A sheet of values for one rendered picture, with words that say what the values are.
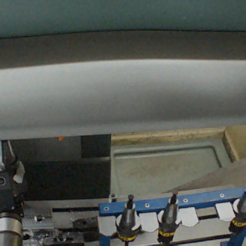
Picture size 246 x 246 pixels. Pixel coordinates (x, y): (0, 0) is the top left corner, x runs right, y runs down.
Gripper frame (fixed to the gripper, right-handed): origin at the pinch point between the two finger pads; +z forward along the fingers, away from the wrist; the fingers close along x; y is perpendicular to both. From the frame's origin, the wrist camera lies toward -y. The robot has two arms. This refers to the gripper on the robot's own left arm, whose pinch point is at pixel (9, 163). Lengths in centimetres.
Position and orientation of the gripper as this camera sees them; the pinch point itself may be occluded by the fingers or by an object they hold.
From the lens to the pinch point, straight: 120.3
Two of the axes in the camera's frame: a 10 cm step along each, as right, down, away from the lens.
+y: -0.4, 7.7, 6.4
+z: -1.4, -6.4, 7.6
